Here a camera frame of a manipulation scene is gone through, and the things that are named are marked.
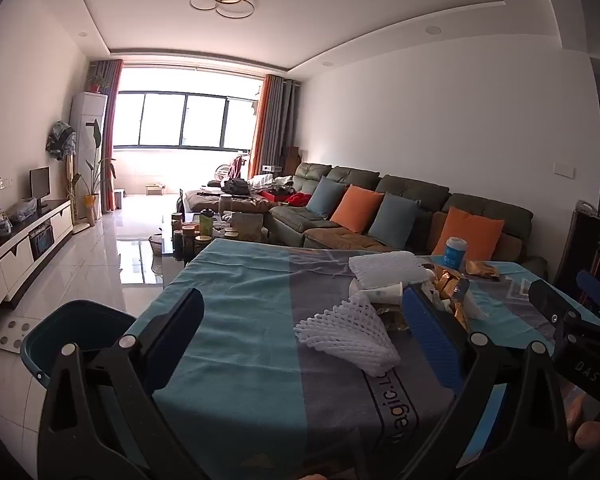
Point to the blue cup with white lid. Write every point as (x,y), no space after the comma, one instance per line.
(455,255)

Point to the blue white porcelain jar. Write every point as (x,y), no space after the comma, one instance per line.
(4,226)

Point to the red clothes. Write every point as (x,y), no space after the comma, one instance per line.
(297,199)

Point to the white paper cup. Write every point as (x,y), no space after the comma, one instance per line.
(380,294)

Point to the large balcony window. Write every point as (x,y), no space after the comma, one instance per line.
(180,120)

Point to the brown paper bag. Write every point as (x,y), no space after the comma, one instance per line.
(250,227)

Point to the gold foil wrapper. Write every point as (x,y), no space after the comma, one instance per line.
(447,285)

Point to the orange grey curtain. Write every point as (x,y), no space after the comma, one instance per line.
(109,110)
(275,125)

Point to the small white waste bin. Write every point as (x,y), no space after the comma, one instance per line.
(119,199)

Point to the white foam fruit net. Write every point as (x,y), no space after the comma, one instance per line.
(347,332)
(387,266)

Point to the group of storage jars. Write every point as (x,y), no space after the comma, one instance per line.
(187,235)

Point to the green brown sofa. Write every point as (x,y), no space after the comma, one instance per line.
(420,200)

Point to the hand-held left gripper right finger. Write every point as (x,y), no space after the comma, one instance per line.
(430,335)

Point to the teal plastic bin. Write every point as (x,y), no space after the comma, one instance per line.
(80,320)

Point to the white floor air conditioner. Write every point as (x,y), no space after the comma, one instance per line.
(86,135)

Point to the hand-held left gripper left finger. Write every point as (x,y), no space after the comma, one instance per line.
(177,335)

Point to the glass coffee table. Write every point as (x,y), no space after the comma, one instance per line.
(165,247)

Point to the gold foil packet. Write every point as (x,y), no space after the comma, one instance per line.
(482,270)

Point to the wicker basket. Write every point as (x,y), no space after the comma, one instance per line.
(157,245)

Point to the white bathroom scale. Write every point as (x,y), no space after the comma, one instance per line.
(12,335)

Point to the white TV cabinet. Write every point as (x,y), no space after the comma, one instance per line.
(15,255)

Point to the tall leafy potted plant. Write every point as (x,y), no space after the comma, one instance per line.
(94,180)

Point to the small cardboard box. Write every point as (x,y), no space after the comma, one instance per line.
(155,189)

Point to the standing fan with patterned cover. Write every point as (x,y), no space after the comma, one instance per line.
(60,140)

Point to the clear plastic bag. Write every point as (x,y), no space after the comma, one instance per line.
(22,211)

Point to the person's right hand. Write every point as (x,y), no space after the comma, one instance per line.
(597,435)

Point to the blue throw cushion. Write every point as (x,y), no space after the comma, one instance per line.
(327,197)
(394,220)

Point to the stacked cardboard boxes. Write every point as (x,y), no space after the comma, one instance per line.
(294,160)

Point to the small potted plant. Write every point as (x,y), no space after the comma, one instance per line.
(99,84)

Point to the orange throw cushion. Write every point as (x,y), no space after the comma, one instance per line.
(357,209)
(472,232)

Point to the teal grey printed tablecloth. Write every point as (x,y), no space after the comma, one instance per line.
(260,320)

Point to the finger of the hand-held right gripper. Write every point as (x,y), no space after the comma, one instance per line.
(552,305)
(597,292)

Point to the black monitor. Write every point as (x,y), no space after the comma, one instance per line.
(40,182)

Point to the black folded cart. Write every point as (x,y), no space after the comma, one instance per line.
(577,245)

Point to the black bag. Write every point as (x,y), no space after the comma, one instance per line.
(236,186)

